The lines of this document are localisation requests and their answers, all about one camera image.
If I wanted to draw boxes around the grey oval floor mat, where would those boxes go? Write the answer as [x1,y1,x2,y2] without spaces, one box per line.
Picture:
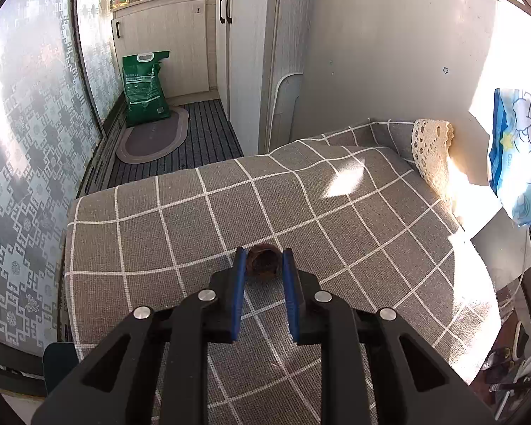
[116,106,189,164]

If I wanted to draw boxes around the pair of shoes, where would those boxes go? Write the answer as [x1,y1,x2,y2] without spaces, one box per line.
[484,346,522,375]

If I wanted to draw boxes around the white rounded panel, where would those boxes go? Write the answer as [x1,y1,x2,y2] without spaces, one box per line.
[270,72,304,154]

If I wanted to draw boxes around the dark teal board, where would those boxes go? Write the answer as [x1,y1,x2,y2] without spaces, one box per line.
[43,342,78,392]

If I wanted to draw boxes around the small dark round cup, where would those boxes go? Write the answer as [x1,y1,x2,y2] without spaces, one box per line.
[246,244,284,278]

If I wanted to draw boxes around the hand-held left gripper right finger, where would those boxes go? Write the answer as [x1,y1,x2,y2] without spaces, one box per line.
[281,248,501,425]

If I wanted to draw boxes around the tall white cabinet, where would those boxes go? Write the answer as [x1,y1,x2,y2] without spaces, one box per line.
[215,0,284,158]

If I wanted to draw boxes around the white refrigerator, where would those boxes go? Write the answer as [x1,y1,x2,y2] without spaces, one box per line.
[292,0,527,151]

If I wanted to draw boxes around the patterned frosted glass door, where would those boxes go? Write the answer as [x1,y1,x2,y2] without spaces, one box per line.
[0,0,116,355]

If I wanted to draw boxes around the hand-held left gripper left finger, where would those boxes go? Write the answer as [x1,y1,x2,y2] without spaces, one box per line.
[31,247,249,425]

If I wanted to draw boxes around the low cream cabinet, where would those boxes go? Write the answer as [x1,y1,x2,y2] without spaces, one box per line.
[112,0,219,103]

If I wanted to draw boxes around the blue cartoon printed plastic bag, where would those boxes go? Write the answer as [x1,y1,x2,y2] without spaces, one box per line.
[488,87,531,227]

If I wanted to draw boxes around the green rice bag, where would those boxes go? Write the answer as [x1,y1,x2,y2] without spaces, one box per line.
[122,51,171,128]

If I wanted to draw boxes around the cream lace cloth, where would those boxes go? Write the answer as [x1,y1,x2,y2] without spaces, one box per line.
[411,119,456,213]

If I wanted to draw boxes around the dark striped floor mat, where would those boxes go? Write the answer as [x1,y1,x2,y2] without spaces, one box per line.
[108,100,244,189]

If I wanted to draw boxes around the grey checked tablecloth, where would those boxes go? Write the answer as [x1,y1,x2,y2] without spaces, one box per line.
[65,117,503,425]

